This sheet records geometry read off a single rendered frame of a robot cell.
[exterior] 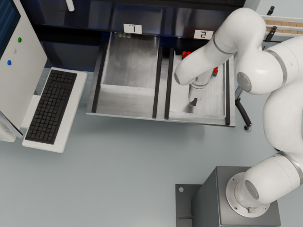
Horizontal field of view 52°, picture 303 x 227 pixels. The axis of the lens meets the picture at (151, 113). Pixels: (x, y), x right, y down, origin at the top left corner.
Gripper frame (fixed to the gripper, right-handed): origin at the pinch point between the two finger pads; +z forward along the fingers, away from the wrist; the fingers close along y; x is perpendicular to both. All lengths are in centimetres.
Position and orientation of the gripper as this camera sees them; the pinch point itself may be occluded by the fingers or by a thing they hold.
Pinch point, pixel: (193, 98)
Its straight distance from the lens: 143.2
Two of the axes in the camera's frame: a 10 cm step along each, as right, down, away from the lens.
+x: 10.0, 0.9, -0.2
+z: -0.2, 4.5, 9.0
